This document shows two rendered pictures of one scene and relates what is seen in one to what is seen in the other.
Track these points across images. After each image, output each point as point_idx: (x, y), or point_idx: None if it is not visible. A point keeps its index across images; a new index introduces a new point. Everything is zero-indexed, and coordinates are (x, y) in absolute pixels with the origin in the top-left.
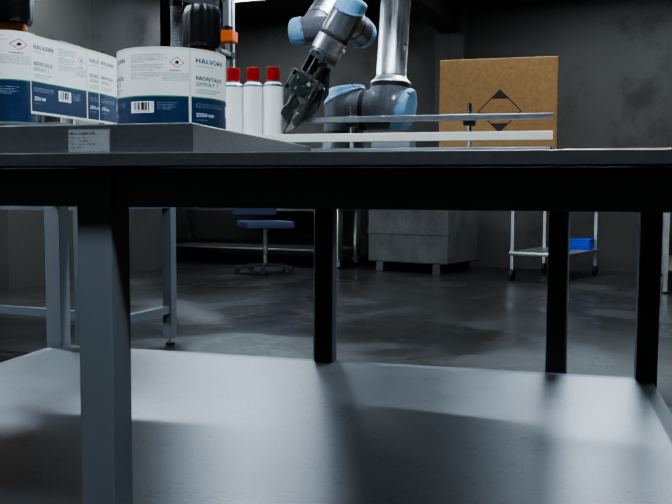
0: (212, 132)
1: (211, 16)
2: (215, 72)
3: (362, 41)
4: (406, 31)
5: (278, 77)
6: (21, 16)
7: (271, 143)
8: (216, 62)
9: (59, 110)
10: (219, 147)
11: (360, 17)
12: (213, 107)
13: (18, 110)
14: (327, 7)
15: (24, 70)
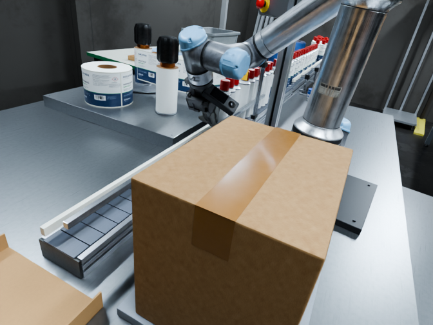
0: (55, 101)
1: (158, 44)
2: (85, 78)
3: (216, 73)
4: (330, 68)
5: (221, 88)
6: (136, 41)
7: (110, 120)
8: (85, 73)
9: (148, 80)
10: (61, 108)
11: (184, 51)
12: (86, 93)
13: (134, 77)
14: (260, 32)
15: (135, 62)
